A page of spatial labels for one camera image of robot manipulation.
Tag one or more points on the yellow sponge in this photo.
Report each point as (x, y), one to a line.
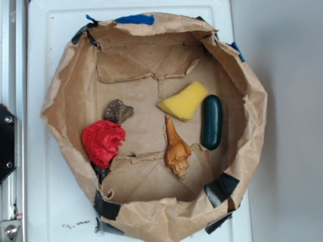
(184, 104)

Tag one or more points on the dark green oval sponge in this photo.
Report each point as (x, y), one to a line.
(212, 122)

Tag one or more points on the orange spiral seashell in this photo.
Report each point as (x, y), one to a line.
(178, 151)

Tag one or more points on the brown rough rock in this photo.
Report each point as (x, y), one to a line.
(118, 112)

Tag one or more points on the crumpled red paper ball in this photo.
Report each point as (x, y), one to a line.
(102, 141)

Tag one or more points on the brown paper bag bin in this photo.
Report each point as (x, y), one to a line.
(142, 64)

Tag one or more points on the black mounting plate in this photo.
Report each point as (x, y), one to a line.
(8, 143)

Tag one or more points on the aluminium frame rail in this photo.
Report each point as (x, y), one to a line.
(13, 96)

